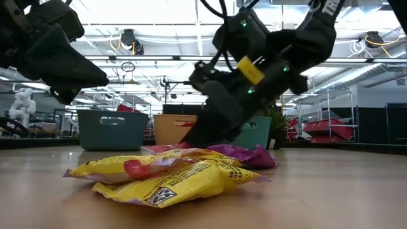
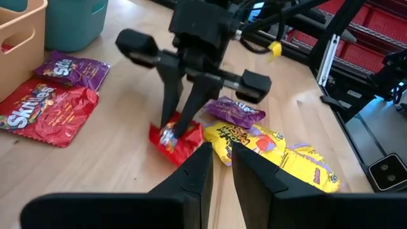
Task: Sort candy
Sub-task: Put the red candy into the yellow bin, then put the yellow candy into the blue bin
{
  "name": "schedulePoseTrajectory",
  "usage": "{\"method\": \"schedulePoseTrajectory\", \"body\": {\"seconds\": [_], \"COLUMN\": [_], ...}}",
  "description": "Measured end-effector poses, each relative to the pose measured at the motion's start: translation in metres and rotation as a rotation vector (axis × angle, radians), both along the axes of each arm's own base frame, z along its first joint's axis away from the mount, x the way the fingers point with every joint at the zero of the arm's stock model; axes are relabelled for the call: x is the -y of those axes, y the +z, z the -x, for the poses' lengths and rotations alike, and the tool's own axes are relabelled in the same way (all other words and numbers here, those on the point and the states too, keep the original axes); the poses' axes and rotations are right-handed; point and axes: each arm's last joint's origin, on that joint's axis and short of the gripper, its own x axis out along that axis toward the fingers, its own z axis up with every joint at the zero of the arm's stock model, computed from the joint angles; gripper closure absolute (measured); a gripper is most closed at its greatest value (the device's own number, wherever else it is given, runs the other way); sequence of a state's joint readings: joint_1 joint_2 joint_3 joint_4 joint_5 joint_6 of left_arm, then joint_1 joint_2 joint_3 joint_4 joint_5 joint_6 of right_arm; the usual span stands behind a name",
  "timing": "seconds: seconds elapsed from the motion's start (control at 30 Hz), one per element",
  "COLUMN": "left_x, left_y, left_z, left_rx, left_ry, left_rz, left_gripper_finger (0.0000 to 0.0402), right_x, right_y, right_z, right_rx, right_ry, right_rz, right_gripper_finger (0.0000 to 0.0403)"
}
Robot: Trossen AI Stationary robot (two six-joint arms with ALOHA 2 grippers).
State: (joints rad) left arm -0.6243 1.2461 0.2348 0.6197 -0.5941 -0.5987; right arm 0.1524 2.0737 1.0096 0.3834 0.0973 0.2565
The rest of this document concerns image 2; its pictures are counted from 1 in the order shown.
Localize red Skittles candy packet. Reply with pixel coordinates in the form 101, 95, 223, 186
148, 111, 205, 168
0, 78, 100, 149

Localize yellow Sour Patch candy packet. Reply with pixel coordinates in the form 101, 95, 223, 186
279, 142, 343, 194
203, 121, 287, 167

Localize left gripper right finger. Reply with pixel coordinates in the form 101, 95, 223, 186
231, 142, 407, 229

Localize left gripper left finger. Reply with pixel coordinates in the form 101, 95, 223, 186
20, 141, 214, 229

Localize green teal plastic basket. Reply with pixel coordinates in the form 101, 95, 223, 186
0, 0, 109, 53

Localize purple Skittles candy packet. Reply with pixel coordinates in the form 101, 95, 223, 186
33, 50, 111, 92
203, 95, 266, 130

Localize red plastic storage bin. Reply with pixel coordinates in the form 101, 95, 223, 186
359, 6, 407, 48
335, 39, 387, 74

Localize silver frame bracket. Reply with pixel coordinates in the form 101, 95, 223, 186
316, 34, 341, 87

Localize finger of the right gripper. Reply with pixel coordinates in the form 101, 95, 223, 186
173, 75, 224, 138
156, 55, 188, 128

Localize orange plastic basket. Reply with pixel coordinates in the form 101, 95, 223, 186
0, 0, 48, 103

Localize yellow tape tag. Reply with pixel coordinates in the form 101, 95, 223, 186
266, 40, 283, 63

